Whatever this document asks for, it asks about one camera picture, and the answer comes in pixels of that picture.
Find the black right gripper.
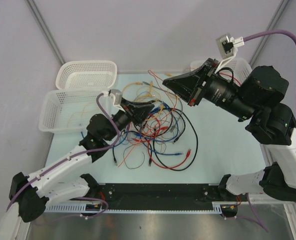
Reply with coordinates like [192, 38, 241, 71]
[162, 58, 256, 121]

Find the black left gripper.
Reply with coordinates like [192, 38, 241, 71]
[104, 98, 154, 142]

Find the thin red wire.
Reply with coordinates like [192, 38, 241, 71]
[217, 67, 238, 86]

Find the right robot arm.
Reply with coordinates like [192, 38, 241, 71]
[163, 58, 296, 203]

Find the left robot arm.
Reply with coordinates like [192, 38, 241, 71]
[0, 98, 154, 240]

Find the white basket back left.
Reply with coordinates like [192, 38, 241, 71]
[55, 60, 117, 90]

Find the translucent basket front left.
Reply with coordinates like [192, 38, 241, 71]
[38, 87, 109, 134]

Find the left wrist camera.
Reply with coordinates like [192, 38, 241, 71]
[102, 89, 125, 111]

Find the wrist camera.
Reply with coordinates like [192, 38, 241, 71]
[215, 33, 245, 73]
[102, 89, 125, 111]

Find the yellow ethernet cable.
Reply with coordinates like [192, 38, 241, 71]
[120, 81, 161, 105]
[164, 72, 190, 99]

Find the thick black cable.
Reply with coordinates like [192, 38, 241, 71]
[129, 99, 199, 172]

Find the grey ethernet cable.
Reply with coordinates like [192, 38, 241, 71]
[142, 80, 186, 133]

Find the blue ethernet cable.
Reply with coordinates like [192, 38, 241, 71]
[80, 129, 183, 157]
[120, 103, 186, 148]

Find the black ethernet cable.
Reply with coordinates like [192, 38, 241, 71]
[112, 98, 161, 167]

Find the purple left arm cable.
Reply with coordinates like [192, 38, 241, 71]
[6, 92, 121, 211]

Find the thin orange wire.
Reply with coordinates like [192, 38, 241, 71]
[117, 69, 183, 168]

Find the thin black wire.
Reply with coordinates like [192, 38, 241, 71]
[122, 147, 145, 171]

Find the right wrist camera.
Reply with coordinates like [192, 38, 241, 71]
[215, 33, 245, 73]

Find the red ethernet cable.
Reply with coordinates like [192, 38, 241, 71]
[132, 112, 192, 171]

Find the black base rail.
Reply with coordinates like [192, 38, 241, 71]
[80, 173, 247, 212]

